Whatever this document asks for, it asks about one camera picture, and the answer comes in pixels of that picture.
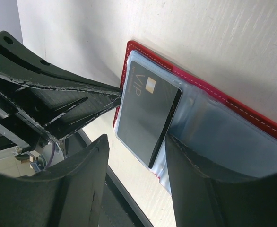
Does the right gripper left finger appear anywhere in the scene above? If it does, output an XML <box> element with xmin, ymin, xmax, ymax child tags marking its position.
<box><xmin>0</xmin><ymin>134</ymin><xmax>109</xmax><ymax>227</ymax></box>

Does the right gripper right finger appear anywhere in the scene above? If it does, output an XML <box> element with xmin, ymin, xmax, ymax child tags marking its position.
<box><xmin>165</xmin><ymin>134</ymin><xmax>277</xmax><ymax>227</ymax></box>

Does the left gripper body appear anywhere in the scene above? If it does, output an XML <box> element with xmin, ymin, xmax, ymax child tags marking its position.
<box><xmin>0</xmin><ymin>80</ymin><xmax>46</xmax><ymax>156</ymax></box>

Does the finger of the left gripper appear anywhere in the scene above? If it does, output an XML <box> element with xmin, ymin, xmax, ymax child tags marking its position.
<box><xmin>0</xmin><ymin>31</ymin><xmax>121</xmax><ymax>141</ymax></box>

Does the red leather card holder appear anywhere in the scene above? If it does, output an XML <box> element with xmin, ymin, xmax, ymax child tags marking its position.
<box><xmin>113</xmin><ymin>40</ymin><xmax>277</xmax><ymax>190</ymax></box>

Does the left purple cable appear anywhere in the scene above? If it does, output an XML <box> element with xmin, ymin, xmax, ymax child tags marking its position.
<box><xmin>43</xmin><ymin>141</ymin><xmax>59</xmax><ymax>170</ymax></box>

